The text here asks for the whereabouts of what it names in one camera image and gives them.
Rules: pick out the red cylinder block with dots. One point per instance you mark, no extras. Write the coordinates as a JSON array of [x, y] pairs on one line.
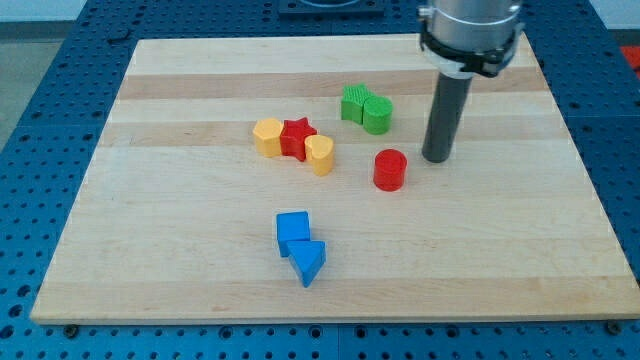
[[389, 170]]

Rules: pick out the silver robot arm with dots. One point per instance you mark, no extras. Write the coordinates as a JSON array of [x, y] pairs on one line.
[[463, 38]]

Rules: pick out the red star block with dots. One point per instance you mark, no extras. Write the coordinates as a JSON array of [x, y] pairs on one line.
[[293, 136]]

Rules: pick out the green star block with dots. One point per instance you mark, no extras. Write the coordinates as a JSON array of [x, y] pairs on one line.
[[352, 102]]

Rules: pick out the yellow heart block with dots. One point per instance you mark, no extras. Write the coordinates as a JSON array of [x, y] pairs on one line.
[[320, 154]]

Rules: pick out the blue cube block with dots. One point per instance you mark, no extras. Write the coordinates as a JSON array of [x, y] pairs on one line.
[[291, 227]]

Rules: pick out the yellow hexagon block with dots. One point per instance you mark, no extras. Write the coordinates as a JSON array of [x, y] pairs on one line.
[[266, 133]]

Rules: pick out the blue triangle block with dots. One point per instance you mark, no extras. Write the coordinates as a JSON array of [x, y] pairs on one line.
[[307, 258]]

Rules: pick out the green cylinder block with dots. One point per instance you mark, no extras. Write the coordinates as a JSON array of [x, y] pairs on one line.
[[377, 113]]

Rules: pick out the light wooden board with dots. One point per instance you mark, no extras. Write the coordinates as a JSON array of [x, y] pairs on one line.
[[175, 219]]

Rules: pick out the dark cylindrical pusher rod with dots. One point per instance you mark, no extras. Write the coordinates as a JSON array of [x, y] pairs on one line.
[[447, 107]]

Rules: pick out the red object at edge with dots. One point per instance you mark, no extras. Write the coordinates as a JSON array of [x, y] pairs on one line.
[[632, 56]]

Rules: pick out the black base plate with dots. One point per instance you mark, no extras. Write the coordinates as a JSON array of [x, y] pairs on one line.
[[330, 7]]

